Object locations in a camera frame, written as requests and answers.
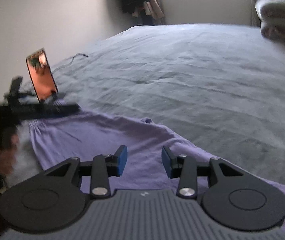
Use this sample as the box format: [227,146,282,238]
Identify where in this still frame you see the smartphone with lit screen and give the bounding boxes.
[26,48,58,102]

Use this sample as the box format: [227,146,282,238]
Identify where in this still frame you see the purple t-shirt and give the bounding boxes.
[28,100,285,238]

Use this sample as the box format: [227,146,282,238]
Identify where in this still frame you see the grey bed sheet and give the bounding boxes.
[52,24,285,184]

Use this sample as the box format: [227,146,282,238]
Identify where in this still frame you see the black phone stand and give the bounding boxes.
[4,76,66,105]

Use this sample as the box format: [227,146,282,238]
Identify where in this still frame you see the dark hanging clothes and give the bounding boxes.
[120,0,165,25]

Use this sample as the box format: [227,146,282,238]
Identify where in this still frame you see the black charging cable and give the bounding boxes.
[50,52,89,74]

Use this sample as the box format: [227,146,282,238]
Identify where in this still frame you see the person's left hand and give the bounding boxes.
[0,134,19,176]

